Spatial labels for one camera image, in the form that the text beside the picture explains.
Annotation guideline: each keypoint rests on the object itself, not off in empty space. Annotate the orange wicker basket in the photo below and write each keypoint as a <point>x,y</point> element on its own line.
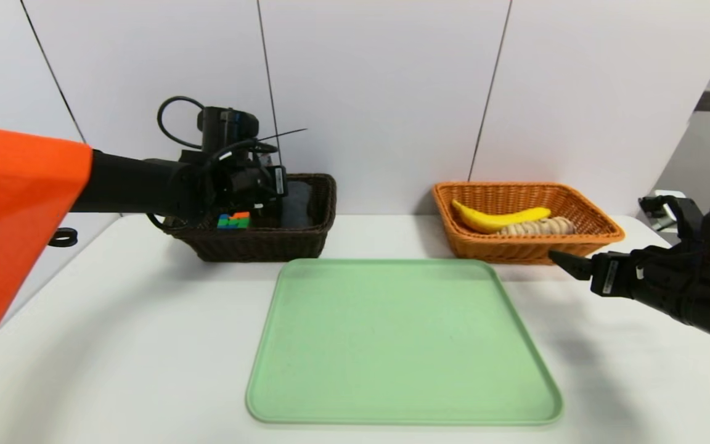
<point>527,250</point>

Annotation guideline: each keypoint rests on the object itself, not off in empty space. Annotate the multicolour puzzle cube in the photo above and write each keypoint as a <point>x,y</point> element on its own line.
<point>233,221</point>

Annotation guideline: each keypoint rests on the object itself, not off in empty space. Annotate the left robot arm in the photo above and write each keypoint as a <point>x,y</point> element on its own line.
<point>121,185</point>

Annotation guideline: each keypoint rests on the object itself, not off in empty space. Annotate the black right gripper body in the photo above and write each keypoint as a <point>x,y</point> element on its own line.
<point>607,276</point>

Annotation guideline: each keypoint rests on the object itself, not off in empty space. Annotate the dark wall fixture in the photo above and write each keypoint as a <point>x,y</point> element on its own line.
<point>706,102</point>

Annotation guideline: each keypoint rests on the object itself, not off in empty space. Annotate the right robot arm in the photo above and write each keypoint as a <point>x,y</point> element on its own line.
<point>694,283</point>

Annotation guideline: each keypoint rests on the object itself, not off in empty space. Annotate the yellow banana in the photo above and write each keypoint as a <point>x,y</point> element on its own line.
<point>497,220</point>

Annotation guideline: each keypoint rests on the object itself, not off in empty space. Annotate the striped twisted bread loaf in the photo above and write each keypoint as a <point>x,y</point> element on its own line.
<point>540,227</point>

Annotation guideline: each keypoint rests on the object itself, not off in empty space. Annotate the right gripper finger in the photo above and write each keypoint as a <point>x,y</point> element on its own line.
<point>571,264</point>

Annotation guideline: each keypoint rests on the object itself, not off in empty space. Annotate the light green plastic tray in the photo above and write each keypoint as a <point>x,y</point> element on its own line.
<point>404,345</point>

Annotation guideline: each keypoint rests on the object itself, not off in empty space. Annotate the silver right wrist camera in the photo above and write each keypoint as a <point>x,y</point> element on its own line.
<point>657,206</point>

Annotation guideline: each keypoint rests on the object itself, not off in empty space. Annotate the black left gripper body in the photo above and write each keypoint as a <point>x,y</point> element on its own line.
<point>279,181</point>

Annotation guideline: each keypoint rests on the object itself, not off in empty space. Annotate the dark grey towel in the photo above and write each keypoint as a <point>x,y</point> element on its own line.
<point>298,206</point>

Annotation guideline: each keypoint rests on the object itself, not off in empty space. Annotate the dark brown wicker basket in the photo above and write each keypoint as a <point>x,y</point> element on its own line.
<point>269,243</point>

